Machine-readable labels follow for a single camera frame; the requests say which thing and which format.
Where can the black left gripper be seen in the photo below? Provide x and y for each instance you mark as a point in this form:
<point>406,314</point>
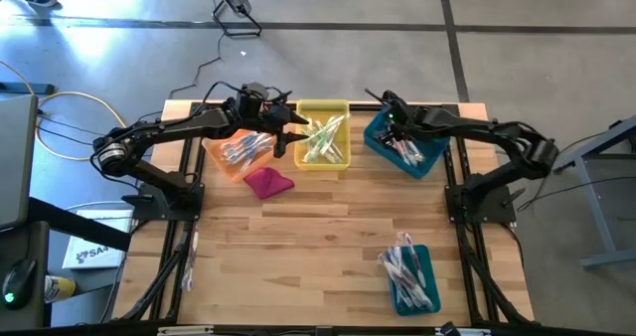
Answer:
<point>253,115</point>

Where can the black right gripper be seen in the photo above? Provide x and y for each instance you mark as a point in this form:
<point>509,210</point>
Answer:
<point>402,112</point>

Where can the green toothbrush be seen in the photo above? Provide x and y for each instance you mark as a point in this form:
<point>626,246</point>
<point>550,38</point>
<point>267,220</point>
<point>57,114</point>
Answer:
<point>338,153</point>
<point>325,147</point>
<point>328,126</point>
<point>320,127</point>
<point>314,154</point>
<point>307,152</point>
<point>329,139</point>
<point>334,132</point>

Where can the purple toothbrush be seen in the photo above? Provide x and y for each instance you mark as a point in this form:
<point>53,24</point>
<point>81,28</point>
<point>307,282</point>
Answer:
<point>420,293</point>
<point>397,276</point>
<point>390,266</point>
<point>397,259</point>
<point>190,264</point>

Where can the pile of toothbrushes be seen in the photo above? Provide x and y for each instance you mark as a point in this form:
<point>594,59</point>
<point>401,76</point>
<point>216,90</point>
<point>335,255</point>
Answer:
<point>406,276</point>

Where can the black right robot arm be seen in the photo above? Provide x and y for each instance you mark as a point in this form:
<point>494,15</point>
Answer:
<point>497,129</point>

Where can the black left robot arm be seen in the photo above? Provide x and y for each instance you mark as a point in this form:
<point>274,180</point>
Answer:
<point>159,129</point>

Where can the yellow plastic bin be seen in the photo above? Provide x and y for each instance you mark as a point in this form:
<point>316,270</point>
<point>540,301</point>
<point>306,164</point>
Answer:
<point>323,107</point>

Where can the magenta folded cloth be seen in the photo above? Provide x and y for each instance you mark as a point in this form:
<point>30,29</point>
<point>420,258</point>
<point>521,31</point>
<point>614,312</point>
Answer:
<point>268,183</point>

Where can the large blue plastic bin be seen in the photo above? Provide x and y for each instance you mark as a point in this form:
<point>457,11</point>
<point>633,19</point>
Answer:
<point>432,152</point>

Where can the orange plastic bin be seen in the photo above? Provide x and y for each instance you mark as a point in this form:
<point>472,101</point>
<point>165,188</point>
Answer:
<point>213,152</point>

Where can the small blue plastic bin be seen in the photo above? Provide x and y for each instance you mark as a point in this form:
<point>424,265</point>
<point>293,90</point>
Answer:
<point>429,286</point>

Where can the small black device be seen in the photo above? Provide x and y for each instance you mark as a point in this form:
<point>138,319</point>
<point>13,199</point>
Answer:
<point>448,329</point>

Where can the white printed box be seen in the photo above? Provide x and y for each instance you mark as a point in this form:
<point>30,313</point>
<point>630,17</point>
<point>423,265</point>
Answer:
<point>97,254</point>

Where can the blue-grey metal table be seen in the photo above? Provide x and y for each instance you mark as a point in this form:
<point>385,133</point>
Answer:
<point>593,202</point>

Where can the yellow can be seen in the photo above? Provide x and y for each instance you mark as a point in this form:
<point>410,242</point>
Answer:
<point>59,288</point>

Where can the black side desk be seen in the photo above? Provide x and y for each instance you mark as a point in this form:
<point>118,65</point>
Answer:
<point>30,241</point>

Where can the black computer mouse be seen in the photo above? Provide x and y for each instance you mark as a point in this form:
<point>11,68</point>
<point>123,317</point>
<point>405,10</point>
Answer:
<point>19,284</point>

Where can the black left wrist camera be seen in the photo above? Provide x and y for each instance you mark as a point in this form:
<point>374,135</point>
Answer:
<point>254,91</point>

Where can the white frame bracket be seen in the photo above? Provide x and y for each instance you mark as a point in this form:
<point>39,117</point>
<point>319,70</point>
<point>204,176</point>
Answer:
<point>472,332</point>
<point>186,331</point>

